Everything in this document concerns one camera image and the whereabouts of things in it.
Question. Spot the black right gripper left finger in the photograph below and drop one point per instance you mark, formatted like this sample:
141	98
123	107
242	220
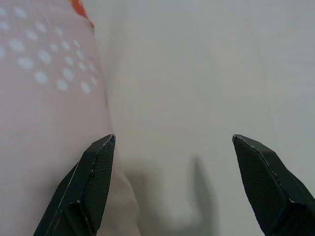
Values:
88	186

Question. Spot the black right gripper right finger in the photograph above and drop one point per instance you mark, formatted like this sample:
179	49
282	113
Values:
268	191

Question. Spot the pink dotted pillow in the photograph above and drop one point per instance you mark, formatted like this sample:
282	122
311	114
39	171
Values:
37	115

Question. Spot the cream bed mattress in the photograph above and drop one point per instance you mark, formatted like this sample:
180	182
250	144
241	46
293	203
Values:
197	73

